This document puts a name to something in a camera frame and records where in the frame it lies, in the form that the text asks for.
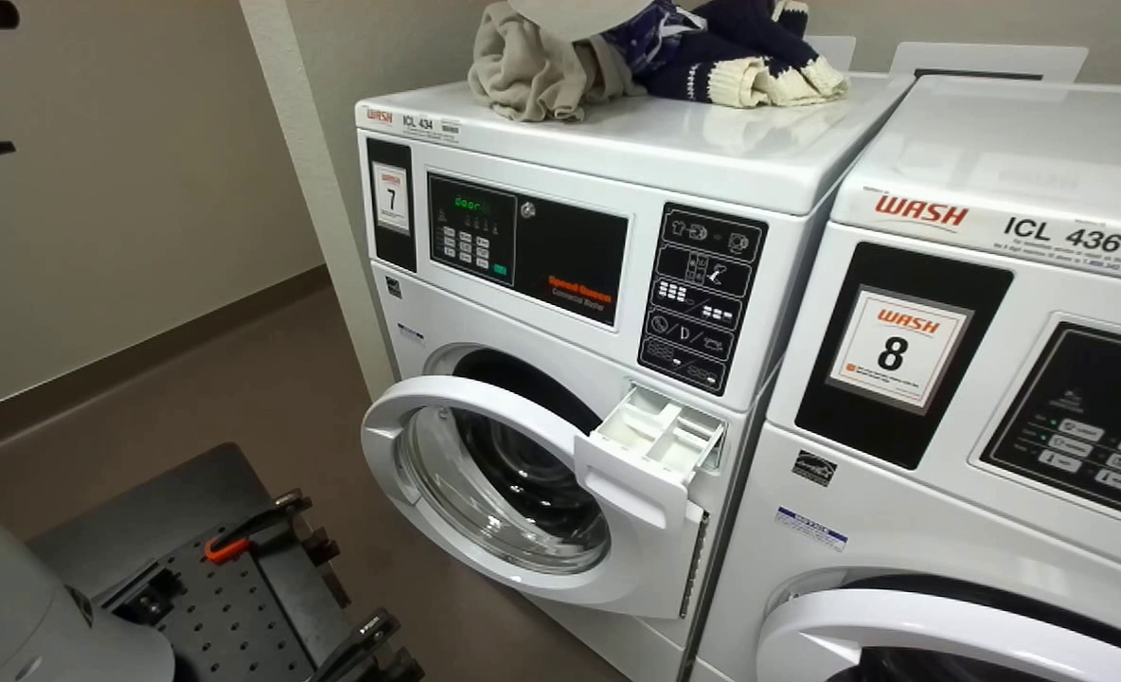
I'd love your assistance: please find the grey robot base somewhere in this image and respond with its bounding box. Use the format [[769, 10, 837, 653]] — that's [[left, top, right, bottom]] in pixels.
[[0, 494, 177, 682]]

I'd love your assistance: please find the white detergent tray drawer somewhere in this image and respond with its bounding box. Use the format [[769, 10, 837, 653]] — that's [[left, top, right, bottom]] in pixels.
[[588, 381, 728, 494]]

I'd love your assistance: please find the white washing machine number seven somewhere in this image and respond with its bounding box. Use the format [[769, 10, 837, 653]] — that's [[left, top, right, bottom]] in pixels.
[[353, 69, 917, 682]]

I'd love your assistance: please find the open round washer door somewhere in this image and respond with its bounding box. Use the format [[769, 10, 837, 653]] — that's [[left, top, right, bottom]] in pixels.
[[355, 372, 711, 622]]

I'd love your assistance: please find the beige crumpled cloth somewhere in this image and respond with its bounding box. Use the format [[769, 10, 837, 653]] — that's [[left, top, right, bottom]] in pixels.
[[466, 0, 639, 125]]

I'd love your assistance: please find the navy and cream cloth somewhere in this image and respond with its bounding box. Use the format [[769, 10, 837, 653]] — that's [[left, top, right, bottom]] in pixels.
[[602, 0, 852, 112]]

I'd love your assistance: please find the white washing machine number eight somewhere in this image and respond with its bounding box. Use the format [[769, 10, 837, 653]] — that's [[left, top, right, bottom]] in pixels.
[[698, 72, 1121, 682]]

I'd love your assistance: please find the closed round washer door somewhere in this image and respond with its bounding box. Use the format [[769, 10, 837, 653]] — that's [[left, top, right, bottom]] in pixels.
[[754, 585, 1121, 682]]

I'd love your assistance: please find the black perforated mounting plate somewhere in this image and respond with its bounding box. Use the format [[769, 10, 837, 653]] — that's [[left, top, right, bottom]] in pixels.
[[25, 439, 424, 682]]

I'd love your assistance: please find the white vertical corner post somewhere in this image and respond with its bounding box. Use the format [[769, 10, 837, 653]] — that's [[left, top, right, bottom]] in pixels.
[[234, 0, 400, 398]]

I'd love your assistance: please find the orange handled black clamp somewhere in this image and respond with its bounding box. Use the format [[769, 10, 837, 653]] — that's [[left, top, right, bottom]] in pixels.
[[197, 490, 314, 568]]

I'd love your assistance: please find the small white wall plate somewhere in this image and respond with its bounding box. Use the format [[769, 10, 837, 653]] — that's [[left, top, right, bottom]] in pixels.
[[809, 31, 861, 76]]

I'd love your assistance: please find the wide white wall plate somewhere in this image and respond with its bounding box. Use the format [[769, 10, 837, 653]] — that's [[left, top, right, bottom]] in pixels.
[[891, 38, 1091, 88]]

